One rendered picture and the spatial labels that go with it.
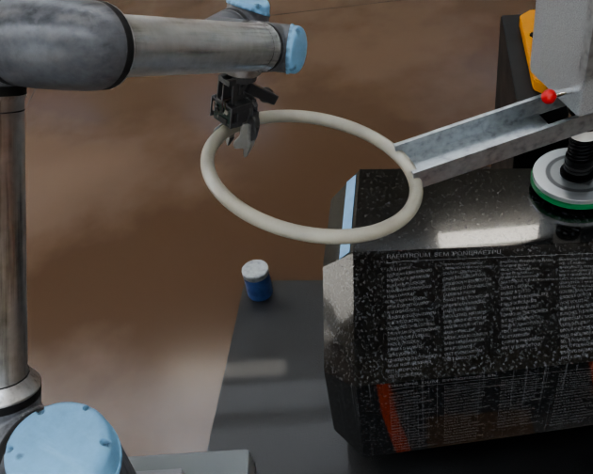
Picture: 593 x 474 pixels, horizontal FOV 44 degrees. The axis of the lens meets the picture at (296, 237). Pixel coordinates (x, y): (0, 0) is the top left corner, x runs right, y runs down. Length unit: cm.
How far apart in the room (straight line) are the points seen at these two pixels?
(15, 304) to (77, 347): 178
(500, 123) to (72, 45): 113
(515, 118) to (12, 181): 118
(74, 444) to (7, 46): 54
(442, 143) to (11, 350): 107
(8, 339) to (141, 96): 314
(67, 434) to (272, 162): 250
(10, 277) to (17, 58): 32
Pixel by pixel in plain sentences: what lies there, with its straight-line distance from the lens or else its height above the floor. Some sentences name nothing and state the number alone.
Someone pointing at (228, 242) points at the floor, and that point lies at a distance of 310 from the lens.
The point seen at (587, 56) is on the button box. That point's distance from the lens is 161.
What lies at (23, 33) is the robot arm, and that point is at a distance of 98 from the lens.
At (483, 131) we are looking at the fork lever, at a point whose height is 101.
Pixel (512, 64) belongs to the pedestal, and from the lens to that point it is 260.
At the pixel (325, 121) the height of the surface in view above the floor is 105.
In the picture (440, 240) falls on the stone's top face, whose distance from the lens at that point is 183.
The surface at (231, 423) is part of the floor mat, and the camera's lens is 251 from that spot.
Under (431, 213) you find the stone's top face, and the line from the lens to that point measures 190.
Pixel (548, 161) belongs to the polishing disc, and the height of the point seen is 84.
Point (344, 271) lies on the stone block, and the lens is 184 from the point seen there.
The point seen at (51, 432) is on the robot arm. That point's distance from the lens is 113.
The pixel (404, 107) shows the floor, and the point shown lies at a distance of 373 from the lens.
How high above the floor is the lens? 207
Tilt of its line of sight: 43 degrees down
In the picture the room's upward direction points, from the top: 10 degrees counter-clockwise
